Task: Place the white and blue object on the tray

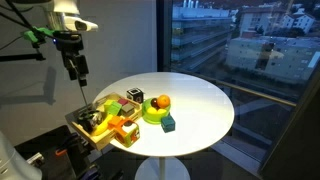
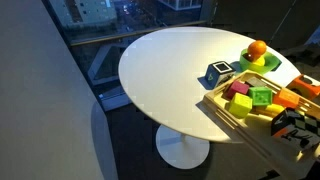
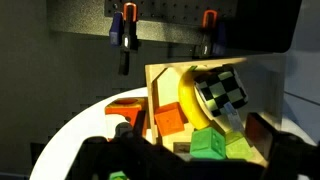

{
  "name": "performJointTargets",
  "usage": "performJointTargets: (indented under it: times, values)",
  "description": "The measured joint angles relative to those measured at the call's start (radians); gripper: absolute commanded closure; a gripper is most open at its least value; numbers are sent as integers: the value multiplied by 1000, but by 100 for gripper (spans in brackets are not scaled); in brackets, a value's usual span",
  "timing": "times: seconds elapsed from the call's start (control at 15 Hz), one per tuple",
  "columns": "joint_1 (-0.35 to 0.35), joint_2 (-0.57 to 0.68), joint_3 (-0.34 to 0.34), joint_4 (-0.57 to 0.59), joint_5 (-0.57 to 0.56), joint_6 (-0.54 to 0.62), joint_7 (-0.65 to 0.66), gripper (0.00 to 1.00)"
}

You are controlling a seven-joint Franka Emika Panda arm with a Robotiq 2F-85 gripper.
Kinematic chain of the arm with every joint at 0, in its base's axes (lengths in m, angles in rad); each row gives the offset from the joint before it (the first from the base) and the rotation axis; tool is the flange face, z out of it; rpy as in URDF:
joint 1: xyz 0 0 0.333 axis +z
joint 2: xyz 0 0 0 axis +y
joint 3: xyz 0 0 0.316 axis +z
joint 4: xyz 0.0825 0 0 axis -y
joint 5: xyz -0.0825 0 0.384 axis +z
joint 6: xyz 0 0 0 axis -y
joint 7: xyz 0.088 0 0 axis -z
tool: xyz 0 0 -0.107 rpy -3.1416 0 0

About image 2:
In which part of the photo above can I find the white and blue cube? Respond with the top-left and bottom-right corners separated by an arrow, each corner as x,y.
204,60 -> 237,90

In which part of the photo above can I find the wooden tray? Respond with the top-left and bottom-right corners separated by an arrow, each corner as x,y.
202,69 -> 320,180

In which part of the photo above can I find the window handrail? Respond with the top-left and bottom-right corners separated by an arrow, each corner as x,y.
69,19 -> 208,47

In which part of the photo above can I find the magenta block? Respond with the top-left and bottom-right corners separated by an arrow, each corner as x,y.
226,80 -> 251,100

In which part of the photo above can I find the yellow-green block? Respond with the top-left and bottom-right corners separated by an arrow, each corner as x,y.
228,92 -> 254,119

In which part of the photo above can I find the dark plum fruit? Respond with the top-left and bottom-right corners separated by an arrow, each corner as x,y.
242,52 -> 254,63

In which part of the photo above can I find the green block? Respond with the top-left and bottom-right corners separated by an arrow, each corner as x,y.
248,86 -> 275,107

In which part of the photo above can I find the yellow fruit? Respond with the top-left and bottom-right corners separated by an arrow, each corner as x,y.
251,55 -> 267,67

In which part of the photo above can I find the orange fruit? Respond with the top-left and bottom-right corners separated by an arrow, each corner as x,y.
247,40 -> 268,62

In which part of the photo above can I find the green bowl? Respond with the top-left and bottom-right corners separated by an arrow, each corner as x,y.
239,48 -> 280,76

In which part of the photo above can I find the orange block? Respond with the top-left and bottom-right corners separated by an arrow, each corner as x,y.
272,87 -> 301,110

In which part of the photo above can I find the black checkered cube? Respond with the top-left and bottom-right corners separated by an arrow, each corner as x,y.
270,107 -> 320,151

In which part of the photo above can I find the white table pedestal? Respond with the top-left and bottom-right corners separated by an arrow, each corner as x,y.
155,123 -> 211,170

